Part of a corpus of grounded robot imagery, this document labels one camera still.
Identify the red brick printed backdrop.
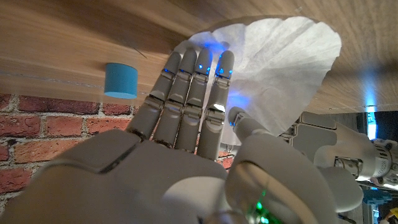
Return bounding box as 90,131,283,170
0,93,234,203

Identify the white paper coffee filter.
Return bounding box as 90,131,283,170
174,16,342,147

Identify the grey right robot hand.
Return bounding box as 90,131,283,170
0,46,340,224

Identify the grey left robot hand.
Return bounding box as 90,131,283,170
279,111,379,214

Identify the blue bottle cap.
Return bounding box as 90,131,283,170
103,62,139,100

